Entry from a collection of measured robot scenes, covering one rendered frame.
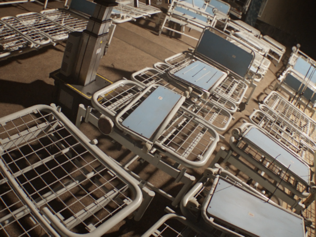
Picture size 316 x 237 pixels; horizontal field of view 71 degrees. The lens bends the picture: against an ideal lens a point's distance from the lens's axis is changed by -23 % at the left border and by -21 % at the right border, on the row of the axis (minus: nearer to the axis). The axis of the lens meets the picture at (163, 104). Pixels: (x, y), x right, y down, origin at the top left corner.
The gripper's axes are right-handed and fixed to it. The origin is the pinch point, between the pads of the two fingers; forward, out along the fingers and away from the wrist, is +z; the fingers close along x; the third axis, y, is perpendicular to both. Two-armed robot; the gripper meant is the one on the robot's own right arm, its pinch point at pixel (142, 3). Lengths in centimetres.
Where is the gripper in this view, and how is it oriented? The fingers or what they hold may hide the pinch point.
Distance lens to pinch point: 181.5
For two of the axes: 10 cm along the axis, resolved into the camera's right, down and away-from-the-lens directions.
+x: -5.2, 4.0, -7.6
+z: 0.7, 9.0, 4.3
